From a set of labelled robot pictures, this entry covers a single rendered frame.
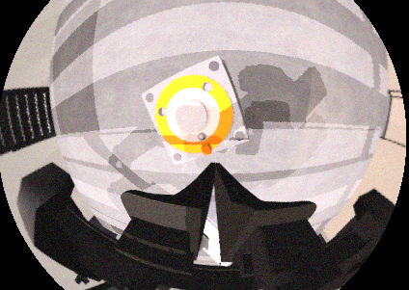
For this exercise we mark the yellow round plate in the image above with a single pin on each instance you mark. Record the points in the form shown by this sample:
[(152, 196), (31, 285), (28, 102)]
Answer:
[(217, 103)]

